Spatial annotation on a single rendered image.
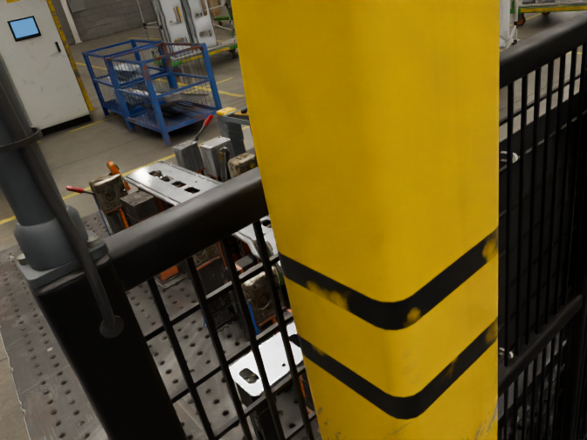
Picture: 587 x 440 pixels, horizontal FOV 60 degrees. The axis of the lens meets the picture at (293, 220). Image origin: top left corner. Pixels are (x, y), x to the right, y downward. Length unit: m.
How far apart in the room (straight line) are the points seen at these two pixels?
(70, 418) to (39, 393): 0.18
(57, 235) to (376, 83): 0.16
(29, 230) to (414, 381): 0.21
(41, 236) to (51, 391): 1.42
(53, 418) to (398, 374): 1.36
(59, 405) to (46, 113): 6.83
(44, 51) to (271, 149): 7.90
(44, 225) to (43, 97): 7.91
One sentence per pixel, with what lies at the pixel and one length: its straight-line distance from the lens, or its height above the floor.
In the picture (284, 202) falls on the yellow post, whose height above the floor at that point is 1.55.
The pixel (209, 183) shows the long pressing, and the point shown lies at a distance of 1.83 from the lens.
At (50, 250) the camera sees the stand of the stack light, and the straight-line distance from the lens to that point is 0.26.
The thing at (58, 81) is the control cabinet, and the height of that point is 0.66.
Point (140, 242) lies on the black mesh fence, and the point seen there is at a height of 1.55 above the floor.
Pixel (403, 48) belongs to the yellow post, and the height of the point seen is 1.62.
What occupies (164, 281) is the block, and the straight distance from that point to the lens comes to 1.90.
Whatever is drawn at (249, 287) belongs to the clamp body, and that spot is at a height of 1.03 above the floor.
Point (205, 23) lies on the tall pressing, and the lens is 10.57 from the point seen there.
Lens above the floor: 1.66
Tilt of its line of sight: 28 degrees down
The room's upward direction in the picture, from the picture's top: 12 degrees counter-clockwise
